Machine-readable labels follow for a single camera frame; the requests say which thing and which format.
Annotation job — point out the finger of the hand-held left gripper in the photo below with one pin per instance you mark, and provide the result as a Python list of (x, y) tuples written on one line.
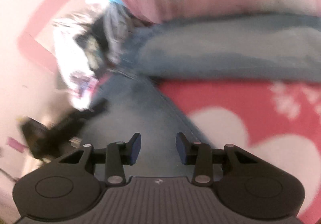
[(75, 118)]

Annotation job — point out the white garment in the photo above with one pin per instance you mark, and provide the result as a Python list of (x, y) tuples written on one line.
[(72, 58)]

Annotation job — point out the blue denim jeans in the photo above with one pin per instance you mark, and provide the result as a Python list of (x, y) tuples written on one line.
[(140, 113)]

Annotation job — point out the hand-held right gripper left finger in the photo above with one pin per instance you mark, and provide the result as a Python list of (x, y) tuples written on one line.
[(135, 148)]

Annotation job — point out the blue fleece pants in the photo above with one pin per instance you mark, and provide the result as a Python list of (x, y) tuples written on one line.
[(225, 50)]

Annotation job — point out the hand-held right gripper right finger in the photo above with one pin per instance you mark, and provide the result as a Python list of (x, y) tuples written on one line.
[(181, 150)]

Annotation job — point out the red white floral fleece blanket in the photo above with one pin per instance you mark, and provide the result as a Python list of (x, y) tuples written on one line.
[(225, 98)]

